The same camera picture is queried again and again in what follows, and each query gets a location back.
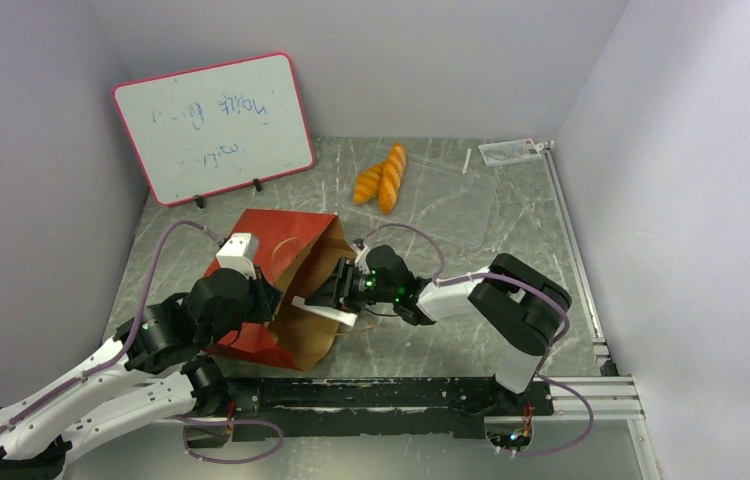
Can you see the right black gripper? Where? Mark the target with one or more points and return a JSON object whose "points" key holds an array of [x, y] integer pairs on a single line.
{"points": [[343, 285]]}

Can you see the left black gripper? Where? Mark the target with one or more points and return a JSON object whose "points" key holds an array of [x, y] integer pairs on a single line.
{"points": [[268, 300]]}

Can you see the white handled metal tongs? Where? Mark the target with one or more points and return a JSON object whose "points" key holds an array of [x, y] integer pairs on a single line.
{"points": [[339, 316]]}

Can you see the red paper bag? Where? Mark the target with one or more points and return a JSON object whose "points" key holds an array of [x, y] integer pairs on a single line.
{"points": [[297, 252]]}

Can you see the small striped orange croissant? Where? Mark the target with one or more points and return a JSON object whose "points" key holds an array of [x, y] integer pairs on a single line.
{"points": [[367, 184]]}

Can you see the long orange baguette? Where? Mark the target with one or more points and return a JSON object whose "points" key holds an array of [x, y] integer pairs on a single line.
{"points": [[393, 169]]}

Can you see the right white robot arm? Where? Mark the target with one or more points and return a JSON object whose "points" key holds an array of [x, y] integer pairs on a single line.
{"points": [[526, 308]]}

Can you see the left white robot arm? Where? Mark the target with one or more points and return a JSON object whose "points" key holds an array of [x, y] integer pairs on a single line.
{"points": [[154, 367]]}

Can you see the red framed whiteboard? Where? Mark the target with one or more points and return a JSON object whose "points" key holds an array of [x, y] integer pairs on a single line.
{"points": [[213, 129]]}

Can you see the white marker pen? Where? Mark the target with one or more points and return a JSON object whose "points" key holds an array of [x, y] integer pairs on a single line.
{"points": [[465, 166]]}

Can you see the small white card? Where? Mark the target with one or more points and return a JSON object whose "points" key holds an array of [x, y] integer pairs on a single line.
{"points": [[510, 152]]}

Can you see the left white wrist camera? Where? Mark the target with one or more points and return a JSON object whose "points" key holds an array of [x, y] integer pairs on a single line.
{"points": [[238, 253]]}

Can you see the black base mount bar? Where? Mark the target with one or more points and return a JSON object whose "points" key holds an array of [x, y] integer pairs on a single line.
{"points": [[309, 407]]}

